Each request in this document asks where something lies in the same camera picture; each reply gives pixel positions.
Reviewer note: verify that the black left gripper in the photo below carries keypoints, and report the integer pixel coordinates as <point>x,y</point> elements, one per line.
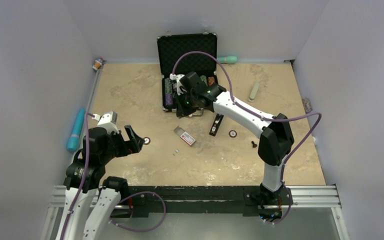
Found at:
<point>127,148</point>

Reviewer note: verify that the grey object at right wall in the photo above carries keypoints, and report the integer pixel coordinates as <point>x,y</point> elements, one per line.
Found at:
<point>306,102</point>

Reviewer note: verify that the right poker chip on table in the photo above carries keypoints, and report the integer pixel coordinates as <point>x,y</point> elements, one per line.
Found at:
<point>232,134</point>

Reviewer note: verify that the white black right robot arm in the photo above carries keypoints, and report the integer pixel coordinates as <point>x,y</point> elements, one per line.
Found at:
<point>273,132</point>

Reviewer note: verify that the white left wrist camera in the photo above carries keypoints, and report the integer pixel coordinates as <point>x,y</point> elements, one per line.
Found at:
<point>107,121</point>

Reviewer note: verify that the pale green stapler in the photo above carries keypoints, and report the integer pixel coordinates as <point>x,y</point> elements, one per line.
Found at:
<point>254,92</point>

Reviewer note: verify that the poker chip on table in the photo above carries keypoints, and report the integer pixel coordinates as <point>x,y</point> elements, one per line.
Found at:
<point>147,140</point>
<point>232,134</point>

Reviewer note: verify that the purple chip stack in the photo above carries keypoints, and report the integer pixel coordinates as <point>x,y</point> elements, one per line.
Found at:
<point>169,102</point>

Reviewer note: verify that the small orange bottle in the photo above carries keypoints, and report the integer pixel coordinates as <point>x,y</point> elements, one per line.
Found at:
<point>98,63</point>

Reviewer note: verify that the black poker chip case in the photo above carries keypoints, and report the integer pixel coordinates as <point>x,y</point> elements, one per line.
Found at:
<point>172,47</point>

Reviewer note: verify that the green chip stack left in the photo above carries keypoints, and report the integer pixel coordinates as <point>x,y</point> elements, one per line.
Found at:
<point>168,87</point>

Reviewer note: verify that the black stapler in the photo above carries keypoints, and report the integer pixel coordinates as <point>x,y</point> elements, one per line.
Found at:
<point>216,124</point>

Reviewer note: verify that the left poker chip on table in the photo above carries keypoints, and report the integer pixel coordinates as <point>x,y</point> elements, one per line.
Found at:
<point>147,140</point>

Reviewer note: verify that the brown chip stack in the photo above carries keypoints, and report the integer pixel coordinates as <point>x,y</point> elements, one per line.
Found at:
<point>211,80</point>

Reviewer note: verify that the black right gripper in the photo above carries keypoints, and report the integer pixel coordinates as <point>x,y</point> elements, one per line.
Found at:
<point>181,111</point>

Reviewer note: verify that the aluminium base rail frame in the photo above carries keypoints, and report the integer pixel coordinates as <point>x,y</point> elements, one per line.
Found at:
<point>247,200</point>

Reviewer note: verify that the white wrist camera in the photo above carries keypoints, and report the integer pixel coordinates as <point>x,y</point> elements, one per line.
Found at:
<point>107,121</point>
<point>176,83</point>

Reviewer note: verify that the green chip stack right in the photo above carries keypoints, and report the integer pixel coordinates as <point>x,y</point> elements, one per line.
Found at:
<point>204,79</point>

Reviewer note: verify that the teal blue handle tool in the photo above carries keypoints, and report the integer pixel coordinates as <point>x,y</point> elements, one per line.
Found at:
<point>73,140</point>

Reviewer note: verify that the green chip stack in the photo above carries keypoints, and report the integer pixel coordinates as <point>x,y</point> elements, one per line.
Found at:
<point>204,79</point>
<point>168,87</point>

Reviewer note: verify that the mint green flashlight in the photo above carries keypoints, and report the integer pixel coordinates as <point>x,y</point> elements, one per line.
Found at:
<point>230,60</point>

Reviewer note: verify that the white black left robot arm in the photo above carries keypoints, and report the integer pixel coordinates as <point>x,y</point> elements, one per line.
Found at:
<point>101,144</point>

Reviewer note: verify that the small black screw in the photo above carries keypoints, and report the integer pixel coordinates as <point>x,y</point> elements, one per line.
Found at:
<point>254,145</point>

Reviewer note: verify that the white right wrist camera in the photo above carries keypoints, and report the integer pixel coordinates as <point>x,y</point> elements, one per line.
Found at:
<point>176,83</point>

